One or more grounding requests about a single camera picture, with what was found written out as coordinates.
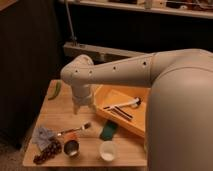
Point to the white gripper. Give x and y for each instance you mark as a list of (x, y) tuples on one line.
[(82, 95)]

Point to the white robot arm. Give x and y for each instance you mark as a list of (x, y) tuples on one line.
[(179, 113)]

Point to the yellow plastic tray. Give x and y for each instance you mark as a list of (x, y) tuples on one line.
[(107, 95)]

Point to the dark striped utensil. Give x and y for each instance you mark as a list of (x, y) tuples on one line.
[(120, 114)]

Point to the green sponge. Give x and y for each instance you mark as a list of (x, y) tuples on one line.
[(108, 131)]

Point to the bunch of dark grapes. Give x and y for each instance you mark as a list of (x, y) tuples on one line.
[(53, 149)]

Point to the blue crumpled cloth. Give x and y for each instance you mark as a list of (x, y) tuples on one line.
[(41, 137)]

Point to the grey metal beam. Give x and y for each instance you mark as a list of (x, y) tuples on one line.
[(98, 53)]

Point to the metal pole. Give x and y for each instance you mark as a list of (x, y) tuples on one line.
[(73, 37)]

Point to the upper shelf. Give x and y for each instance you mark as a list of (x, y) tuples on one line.
[(186, 8)]

